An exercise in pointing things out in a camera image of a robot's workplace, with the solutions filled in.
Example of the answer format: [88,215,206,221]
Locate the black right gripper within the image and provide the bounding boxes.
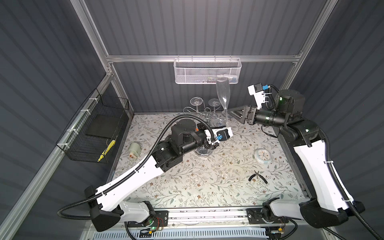
[225,104,284,130]

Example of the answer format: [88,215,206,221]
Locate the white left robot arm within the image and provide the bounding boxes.
[57,114,233,232]

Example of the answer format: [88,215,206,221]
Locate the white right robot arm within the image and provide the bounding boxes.
[228,86,381,240]

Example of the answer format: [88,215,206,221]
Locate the silver wine glass rack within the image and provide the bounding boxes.
[182,106,226,158]

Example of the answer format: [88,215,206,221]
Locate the clear flute back right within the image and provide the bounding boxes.
[209,99,221,119]

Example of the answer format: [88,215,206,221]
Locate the clear flute back left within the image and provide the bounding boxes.
[190,97,203,114]

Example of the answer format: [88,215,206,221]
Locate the items in white basket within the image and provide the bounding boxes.
[197,75,239,84]

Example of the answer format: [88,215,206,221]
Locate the white round tape roll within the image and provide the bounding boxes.
[254,149,272,165]

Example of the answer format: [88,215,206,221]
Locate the black pliers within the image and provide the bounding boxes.
[248,171,268,184]

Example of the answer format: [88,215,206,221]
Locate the yellow black striped item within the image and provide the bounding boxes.
[97,140,116,163]

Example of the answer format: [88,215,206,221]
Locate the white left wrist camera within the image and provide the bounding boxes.
[204,127,234,144]

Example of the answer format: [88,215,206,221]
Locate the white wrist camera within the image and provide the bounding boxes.
[204,127,234,144]
[248,83,270,110]

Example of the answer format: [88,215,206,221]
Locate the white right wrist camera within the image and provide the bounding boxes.
[248,83,270,110]

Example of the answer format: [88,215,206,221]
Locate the white wire mesh basket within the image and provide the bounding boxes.
[173,58,242,85]

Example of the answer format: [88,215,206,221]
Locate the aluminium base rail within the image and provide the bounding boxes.
[86,205,313,232]

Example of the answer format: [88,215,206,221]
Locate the black wire mesh basket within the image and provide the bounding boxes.
[57,90,130,164]

